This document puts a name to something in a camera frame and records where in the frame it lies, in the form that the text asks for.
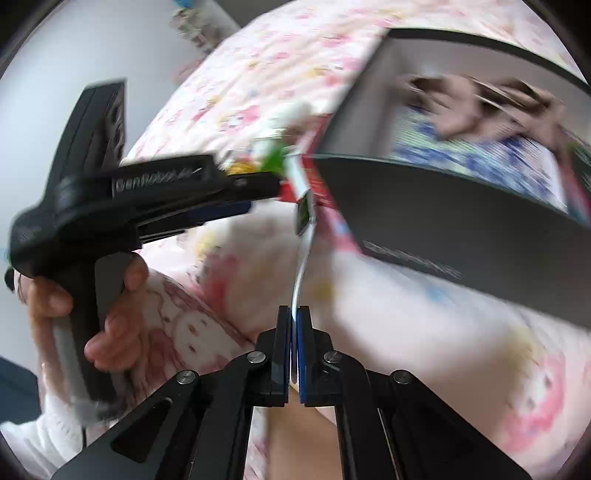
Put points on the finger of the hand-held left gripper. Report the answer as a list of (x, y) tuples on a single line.
[(249, 183), (217, 211)]

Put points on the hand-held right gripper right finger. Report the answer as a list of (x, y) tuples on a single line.
[(302, 360)]

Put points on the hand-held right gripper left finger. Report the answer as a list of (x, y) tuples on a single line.
[(282, 360)]

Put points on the green yellow small toy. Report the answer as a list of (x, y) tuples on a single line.
[(272, 157)]

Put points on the dark grey cardboard box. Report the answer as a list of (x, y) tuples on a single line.
[(438, 221)]

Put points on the person's left forearm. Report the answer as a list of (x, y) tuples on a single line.
[(41, 434)]

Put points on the person's left hand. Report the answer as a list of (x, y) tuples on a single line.
[(115, 332)]

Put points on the red cardboard box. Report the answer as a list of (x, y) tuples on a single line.
[(323, 189)]

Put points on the pink cartoon printed blanket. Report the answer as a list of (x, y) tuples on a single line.
[(415, 346)]

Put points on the white shelf rack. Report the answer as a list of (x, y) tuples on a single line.
[(194, 25)]

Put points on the dark blue cloth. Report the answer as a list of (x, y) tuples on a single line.
[(16, 392)]

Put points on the cartoon printed card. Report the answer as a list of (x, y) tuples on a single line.
[(485, 157)]

